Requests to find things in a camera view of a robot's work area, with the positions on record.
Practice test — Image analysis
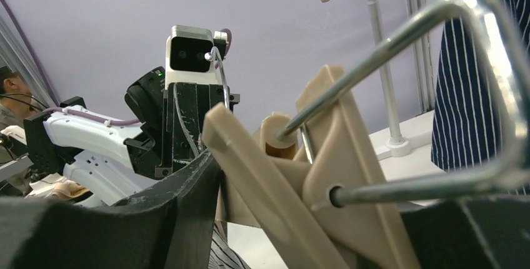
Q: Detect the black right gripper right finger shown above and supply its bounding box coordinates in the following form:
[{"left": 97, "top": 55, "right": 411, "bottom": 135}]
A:
[{"left": 398, "top": 195, "right": 529, "bottom": 269}]

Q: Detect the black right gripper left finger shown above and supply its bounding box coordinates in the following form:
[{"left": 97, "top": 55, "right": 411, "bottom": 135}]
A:
[{"left": 1, "top": 151, "right": 220, "bottom": 268}]

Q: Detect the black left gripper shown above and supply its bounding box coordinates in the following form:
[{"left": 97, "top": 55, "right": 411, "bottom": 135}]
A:
[{"left": 124, "top": 66, "right": 226, "bottom": 180}]

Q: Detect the navy striped underwear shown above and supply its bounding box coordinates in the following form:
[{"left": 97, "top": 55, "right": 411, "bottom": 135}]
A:
[{"left": 431, "top": 0, "right": 529, "bottom": 173}]

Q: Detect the wooden hanger with grey underwear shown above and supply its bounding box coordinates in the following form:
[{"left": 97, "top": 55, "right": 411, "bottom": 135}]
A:
[{"left": 202, "top": 0, "right": 529, "bottom": 268}]

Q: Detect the grey striped underwear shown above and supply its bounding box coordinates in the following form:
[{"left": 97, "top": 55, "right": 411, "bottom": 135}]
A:
[{"left": 207, "top": 224, "right": 251, "bottom": 269}]

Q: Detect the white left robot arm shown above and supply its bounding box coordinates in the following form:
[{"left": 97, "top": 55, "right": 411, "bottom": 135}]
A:
[{"left": 24, "top": 62, "right": 239, "bottom": 205}]

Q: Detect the left metal rack pole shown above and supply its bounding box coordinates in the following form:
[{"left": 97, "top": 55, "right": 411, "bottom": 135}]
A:
[{"left": 367, "top": 0, "right": 412, "bottom": 158}]

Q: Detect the person in background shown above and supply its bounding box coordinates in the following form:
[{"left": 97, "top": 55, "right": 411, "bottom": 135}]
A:
[{"left": 0, "top": 66, "right": 90, "bottom": 200}]

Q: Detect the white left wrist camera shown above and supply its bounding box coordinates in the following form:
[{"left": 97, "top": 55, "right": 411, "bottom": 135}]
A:
[{"left": 165, "top": 25, "right": 232, "bottom": 90}]

